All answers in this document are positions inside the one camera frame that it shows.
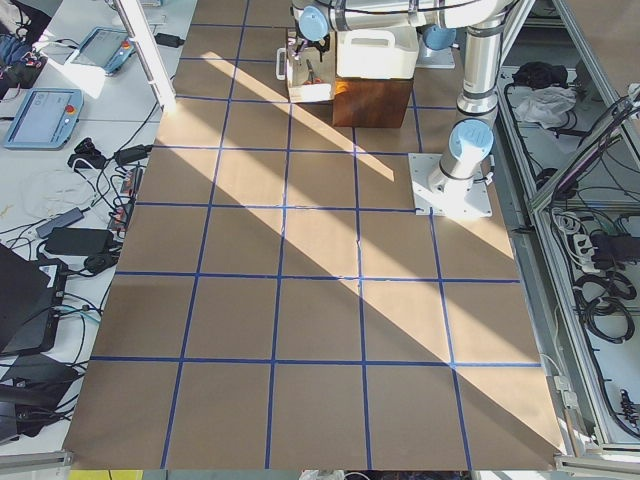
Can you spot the teach pendant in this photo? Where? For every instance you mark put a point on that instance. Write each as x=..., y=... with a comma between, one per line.
x=105, y=48
x=45, y=119

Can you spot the near teach pendant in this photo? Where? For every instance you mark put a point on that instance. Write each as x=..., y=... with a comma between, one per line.
x=45, y=119

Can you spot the aluminium frame post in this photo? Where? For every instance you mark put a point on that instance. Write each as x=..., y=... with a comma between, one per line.
x=132, y=15

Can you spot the white plastic tray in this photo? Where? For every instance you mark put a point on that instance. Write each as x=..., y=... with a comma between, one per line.
x=377, y=53

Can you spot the grey orange scissors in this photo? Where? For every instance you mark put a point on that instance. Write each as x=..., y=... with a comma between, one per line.
x=312, y=77

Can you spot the white cloth pile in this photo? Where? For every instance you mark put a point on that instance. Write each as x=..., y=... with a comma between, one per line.
x=547, y=107

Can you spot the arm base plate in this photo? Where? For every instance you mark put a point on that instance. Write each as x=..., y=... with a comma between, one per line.
x=434, y=193

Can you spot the far teach pendant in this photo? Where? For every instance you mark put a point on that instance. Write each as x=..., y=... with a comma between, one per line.
x=105, y=48

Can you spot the black laptop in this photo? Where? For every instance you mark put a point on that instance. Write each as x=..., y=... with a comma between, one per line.
x=31, y=292

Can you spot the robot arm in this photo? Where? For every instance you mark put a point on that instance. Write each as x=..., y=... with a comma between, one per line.
x=490, y=28
x=436, y=38

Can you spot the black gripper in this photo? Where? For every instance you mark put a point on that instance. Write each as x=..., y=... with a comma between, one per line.
x=303, y=47

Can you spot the black power adapter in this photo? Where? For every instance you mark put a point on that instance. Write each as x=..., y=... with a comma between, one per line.
x=79, y=241

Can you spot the dark wooden drawer cabinet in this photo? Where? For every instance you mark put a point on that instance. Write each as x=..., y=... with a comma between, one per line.
x=370, y=103

